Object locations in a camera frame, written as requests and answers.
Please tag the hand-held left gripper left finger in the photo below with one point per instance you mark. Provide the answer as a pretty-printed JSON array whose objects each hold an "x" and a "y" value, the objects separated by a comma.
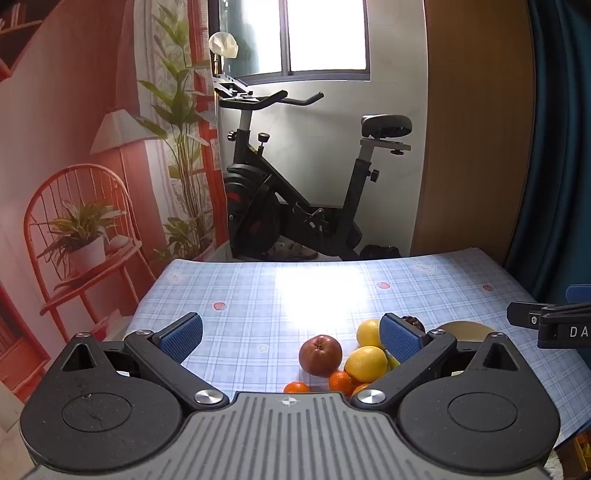
[{"x": 182, "y": 337}]

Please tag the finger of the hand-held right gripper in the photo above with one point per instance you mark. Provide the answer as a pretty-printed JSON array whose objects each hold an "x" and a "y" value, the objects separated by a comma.
[
  {"x": 524, "y": 314},
  {"x": 579, "y": 294}
]

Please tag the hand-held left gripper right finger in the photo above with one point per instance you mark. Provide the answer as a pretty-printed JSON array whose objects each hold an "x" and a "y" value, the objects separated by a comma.
[{"x": 399, "y": 339}]

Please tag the green round fruit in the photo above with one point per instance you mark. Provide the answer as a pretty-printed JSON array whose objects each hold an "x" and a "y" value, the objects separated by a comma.
[{"x": 393, "y": 361}]

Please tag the dark purple mangosteen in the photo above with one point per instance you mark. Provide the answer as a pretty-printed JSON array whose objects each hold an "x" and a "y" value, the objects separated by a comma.
[{"x": 415, "y": 322}]

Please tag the yellow lemon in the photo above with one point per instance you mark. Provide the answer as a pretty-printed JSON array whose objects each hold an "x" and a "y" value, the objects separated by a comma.
[
  {"x": 366, "y": 364},
  {"x": 368, "y": 333}
]

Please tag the cream oval bowl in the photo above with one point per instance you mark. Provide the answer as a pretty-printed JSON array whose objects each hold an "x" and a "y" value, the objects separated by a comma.
[{"x": 464, "y": 331}]

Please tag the red apple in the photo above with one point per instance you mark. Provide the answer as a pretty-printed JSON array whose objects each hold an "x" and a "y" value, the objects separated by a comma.
[{"x": 320, "y": 355}]

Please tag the black shoes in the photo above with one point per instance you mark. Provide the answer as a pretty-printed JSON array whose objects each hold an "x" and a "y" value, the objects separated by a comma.
[{"x": 379, "y": 252}]

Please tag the blue checked tablecloth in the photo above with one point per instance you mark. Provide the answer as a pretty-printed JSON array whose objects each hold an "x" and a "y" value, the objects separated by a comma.
[{"x": 277, "y": 314}]

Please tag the dark blue curtain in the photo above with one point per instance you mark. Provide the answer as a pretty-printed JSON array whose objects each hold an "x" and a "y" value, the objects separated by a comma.
[{"x": 561, "y": 138}]

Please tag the black exercise bike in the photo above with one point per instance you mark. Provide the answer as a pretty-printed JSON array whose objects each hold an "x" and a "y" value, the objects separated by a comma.
[{"x": 258, "y": 170}]

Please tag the brown wooden door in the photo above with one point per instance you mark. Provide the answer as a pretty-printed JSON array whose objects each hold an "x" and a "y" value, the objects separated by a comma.
[{"x": 475, "y": 129}]

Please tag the white crumpled cloth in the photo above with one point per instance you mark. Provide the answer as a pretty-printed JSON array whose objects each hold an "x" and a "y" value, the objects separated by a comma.
[{"x": 224, "y": 45}]

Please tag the window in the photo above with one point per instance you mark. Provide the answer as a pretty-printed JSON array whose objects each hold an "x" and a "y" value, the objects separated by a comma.
[{"x": 323, "y": 37}]

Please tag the red printed wall mural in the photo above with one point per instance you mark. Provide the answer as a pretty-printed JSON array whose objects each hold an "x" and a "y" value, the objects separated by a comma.
[{"x": 69, "y": 115}]

